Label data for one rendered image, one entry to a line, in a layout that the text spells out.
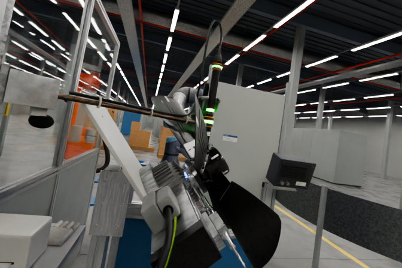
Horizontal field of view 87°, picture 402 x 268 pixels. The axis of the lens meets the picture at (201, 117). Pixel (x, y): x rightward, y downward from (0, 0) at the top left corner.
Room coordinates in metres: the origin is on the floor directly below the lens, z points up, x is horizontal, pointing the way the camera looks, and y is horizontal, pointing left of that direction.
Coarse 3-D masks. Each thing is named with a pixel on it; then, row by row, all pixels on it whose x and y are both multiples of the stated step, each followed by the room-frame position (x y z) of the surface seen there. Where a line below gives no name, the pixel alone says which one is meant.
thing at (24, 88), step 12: (0, 72) 0.43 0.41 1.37; (12, 72) 0.43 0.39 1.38; (24, 72) 0.44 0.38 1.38; (0, 84) 0.43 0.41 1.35; (12, 84) 0.43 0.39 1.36; (24, 84) 0.44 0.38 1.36; (36, 84) 0.46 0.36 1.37; (48, 84) 0.47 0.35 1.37; (0, 96) 0.43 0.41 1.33; (12, 96) 0.43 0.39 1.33; (24, 96) 0.45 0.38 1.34; (36, 96) 0.46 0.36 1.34; (48, 96) 0.48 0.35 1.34; (48, 108) 0.48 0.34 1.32
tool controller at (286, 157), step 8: (272, 160) 1.42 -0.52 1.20; (280, 160) 1.34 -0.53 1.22; (288, 160) 1.34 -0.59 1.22; (296, 160) 1.36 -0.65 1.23; (304, 160) 1.40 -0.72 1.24; (272, 168) 1.41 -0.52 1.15; (280, 168) 1.35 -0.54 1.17; (288, 168) 1.35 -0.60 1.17; (296, 168) 1.36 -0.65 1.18; (304, 168) 1.37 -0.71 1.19; (312, 168) 1.38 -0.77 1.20; (272, 176) 1.40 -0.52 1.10; (280, 176) 1.36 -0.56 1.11; (288, 176) 1.37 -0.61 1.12; (296, 176) 1.38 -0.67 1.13; (304, 176) 1.39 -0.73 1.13; (272, 184) 1.38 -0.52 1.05; (280, 184) 1.38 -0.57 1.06; (288, 184) 1.36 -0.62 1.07; (296, 184) 1.40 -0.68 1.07; (304, 184) 1.41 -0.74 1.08
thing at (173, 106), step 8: (152, 96) 0.82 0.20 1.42; (160, 96) 0.87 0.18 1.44; (160, 104) 0.84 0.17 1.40; (168, 104) 0.88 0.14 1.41; (176, 104) 0.95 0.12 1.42; (176, 112) 0.89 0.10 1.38; (184, 112) 0.95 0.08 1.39; (168, 120) 0.83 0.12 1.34; (176, 128) 0.84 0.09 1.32; (184, 128) 0.87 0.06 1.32; (192, 128) 0.91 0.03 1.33; (176, 136) 0.82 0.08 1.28; (184, 136) 0.85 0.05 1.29; (192, 136) 0.87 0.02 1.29
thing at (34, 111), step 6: (30, 108) 0.49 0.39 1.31; (36, 108) 0.48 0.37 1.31; (42, 108) 0.49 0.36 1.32; (30, 114) 0.48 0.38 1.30; (36, 114) 0.49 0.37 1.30; (42, 114) 0.49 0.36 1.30; (30, 120) 0.48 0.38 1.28; (36, 120) 0.48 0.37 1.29; (42, 120) 0.49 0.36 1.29; (48, 120) 0.50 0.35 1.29; (36, 126) 0.49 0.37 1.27; (42, 126) 0.49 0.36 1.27; (48, 126) 0.51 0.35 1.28
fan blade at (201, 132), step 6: (198, 102) 0.62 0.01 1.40; (198, 108) 0.60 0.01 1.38; (198, 114) 0.58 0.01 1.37; (198, 120) 0.57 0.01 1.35; (204, 126) 0.66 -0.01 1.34; (198, 132) 0.56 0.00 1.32; (204, 132) 0.65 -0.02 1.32; (198, 138) 0.56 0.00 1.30; (204, 138) 0.65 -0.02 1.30; (198, 144) 0.56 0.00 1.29; (204, 144) 0.66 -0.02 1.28; (198, 150) 0.57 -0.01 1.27; (204, 150) 0.67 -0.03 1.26; (198, 156) 0.59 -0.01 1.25; (204, 156) 0.70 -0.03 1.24; (198, 162) 0.61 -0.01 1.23; (198, 168) 0.66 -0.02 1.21
